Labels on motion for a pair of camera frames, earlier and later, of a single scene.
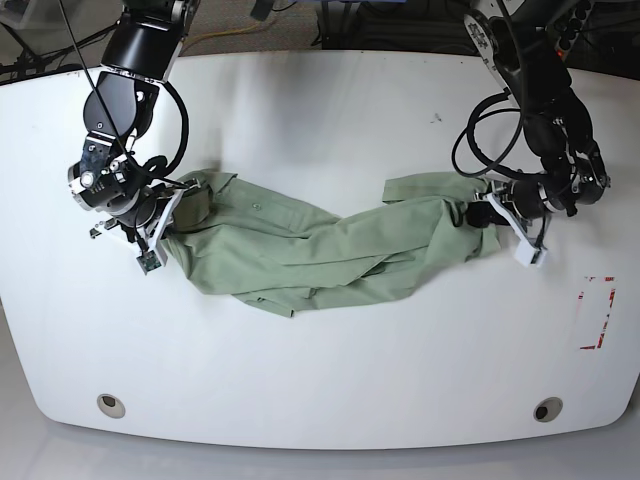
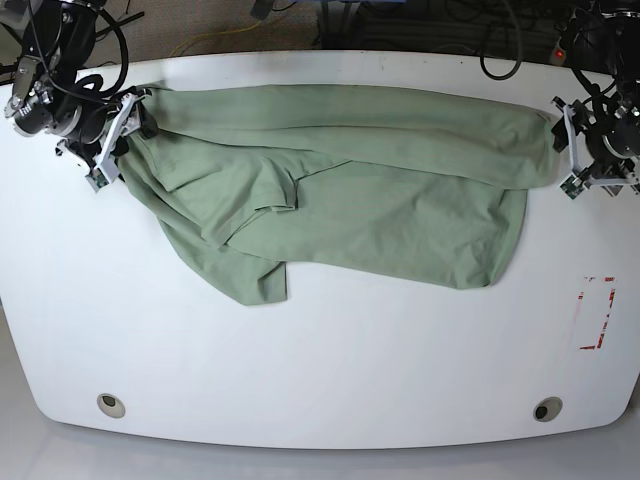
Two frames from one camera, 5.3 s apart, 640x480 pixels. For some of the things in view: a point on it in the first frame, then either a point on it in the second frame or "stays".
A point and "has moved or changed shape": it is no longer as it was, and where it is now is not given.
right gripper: (526, 196) → (597, 132)
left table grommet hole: (111, 406) stays
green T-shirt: (266, 253) has moved or changed shape
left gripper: (144, 211) → (95, 123)
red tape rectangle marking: (604, 325) stays
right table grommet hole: (547, 409) stays
